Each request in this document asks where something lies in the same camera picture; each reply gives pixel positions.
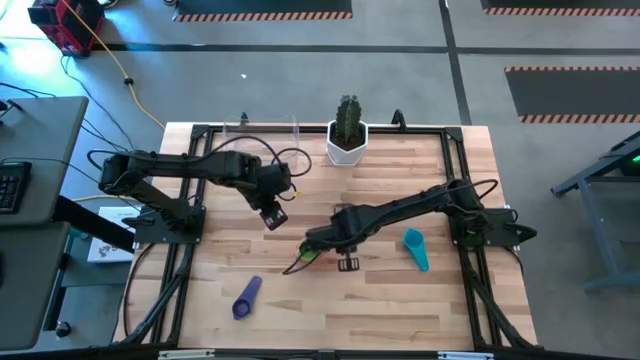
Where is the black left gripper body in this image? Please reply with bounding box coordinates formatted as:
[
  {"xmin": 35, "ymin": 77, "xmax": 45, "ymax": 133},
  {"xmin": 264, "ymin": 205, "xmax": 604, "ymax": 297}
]
[{"xmin": 244, "ymin": 163, "xmax": 296, "ymax": 211}]

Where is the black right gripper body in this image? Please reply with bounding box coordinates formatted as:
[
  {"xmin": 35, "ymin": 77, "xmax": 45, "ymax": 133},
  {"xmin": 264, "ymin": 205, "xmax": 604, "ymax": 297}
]
[{"xmin": 305, "ymin": 205, "xmax": 374, "ymax": 251}]

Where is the green measuring cup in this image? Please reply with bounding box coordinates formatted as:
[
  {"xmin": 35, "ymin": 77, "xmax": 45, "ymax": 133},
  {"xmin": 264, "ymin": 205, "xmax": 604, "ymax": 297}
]
[{"xmin": 298, "ymin": 239, "xmax": 325, "ymax": 264}]

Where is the teal measuring cup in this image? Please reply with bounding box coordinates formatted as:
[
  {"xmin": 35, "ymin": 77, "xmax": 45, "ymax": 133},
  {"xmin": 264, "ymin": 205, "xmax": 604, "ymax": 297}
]
[{"xmin": 402, "ymin": 227, "xmax": 431, "ymax": 273}]

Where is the purple measuring cup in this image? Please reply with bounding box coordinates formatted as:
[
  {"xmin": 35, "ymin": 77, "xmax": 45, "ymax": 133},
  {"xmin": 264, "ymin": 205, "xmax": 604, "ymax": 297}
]
[{"xmin": 231, "ymin": 275, "xmax": 264, "ymax": 322}]

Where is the clear plastic basket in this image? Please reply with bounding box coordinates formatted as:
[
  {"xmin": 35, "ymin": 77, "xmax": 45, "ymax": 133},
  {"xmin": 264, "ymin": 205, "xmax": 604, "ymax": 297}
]
[{"xmin": 221, "ymin": 114, "xmax": 301, "ymax": 164}]

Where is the white plant pot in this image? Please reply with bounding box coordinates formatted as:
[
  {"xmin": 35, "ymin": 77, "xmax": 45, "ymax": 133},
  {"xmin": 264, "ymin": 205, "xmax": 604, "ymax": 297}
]
[{"xmin": 325, "ymin": 118, "xmax": 370, "ymax": 168}]

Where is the green cactus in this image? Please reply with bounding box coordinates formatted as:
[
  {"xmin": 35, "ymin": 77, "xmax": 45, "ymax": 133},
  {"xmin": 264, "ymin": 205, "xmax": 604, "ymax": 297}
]
[{"xmin": 334, "ymin": 94, "xmax": 363, "ymax": 145}]

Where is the black mat striped edge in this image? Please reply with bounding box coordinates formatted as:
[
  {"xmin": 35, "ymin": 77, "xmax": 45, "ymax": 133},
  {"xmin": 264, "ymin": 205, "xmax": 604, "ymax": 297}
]
[
  {"xmin": 172, "ymin": 0, "xmax": 354, "ymax": 23},
  {"xmin": 504, "ymin": 65, "xmax": 640, "ymax": 124},
  {"xmin": 480, "ymin": 0, "xmax": 640, "ymax": 16}
]

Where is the white printed paper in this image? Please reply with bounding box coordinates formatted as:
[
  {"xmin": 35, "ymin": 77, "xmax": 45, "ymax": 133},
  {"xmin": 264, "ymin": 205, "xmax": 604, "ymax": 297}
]
[{"xmin": 87, "ymin": 205, "xmax": 144, "ymax": 265}]

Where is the black desk support beam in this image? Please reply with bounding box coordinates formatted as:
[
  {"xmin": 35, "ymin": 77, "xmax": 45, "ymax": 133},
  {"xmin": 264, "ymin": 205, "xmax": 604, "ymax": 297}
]
[{"xmin": 52, "ymin": 195, "xmax": 137, "ymax": 254}]

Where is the grey desk top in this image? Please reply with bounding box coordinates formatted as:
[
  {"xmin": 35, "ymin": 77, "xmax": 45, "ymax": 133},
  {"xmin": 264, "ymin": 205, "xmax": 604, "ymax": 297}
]
[
  {"xmin": 0, "ymin": 95, "xmax": 90, "ymax": 227},
  {"xmin": 0, "ymin": 222, "xmax": 71, "ymax": 351}
]

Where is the red and black equipment box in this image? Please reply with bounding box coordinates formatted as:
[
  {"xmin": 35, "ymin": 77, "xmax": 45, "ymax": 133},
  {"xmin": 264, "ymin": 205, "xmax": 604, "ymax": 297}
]
[{"xmin": 27, "ymin": 0, "xmax": 106, "ymax": 57}]

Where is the grey metal side table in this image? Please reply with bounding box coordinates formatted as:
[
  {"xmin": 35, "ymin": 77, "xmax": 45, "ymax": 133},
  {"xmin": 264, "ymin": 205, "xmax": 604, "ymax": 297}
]
[{"xmin": 549, "ymin": 130, "xmax": 640, "ymax": 294}]

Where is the black keyboard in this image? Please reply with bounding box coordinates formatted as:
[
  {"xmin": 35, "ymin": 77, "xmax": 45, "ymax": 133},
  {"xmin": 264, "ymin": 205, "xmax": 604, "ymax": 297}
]
[{"xmin": 0, "ymin": 160, "xmax": 33, "ymax": 215}]

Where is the black device green light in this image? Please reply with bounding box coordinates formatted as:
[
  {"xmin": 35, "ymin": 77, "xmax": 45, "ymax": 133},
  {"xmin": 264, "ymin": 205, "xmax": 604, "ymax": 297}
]
[{"xmin": 619, "ymin": 149, "xmax": 640, "ymax": 176}]

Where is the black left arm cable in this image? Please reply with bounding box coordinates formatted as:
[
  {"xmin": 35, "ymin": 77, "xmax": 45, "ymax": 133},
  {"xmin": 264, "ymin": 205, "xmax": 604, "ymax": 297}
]
[{"xmin": 197, "ymin": 134, "xmax": 314, "ymax": 202}]

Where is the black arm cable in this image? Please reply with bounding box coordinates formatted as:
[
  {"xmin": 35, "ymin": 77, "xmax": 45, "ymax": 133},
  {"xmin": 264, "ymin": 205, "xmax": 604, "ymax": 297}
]
[
  {"xmin": 197, "ymin": 134, "xmax": 314, "ymax": 202},
  {"xmin": 282, "ymin": 177, "xmax": 501, "ymax": 276}
]

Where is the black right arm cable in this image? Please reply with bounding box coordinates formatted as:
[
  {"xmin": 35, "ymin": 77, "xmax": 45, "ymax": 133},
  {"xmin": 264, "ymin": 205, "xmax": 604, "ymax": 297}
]
[{"xmin": 282, "ymin": 177, "xmax": 501, "ymax": 276}]

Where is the black metal table frame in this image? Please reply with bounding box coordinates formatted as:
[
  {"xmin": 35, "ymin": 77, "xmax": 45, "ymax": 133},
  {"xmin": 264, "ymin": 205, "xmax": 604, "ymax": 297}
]
[{"xmin": 115, "ymin": 122, "xmax": 540, "ymax": 351}]

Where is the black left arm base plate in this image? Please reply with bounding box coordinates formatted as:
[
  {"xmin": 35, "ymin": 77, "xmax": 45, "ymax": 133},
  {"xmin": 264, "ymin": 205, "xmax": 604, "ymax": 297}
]
[{"xmin": 133, "ymin": 204, "xmax": 207, "ymax": 246}]

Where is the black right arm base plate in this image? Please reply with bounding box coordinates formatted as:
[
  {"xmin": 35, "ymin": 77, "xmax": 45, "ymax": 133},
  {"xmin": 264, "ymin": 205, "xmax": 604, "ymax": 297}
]
[{"xmin": 447, "ymin": 206, "xmax": 539, "ymax": 250}]

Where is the silver edge bracket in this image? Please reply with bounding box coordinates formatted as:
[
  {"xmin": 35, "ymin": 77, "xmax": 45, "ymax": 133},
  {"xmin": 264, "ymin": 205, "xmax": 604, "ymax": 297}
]
[
  {"xmin": 158, "ymin": 349, "xmax": 216, "ymax": 360},
  {"xmin": 438, "ymin": 351, "xmax": 495, "ymax": 360}
]

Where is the yellow floor cable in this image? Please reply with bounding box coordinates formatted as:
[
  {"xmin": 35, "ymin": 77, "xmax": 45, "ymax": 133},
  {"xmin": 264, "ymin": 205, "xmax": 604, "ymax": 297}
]
[{"xmin": 59, "ymin": 0, "xmax": 167, "ymax": 131}]

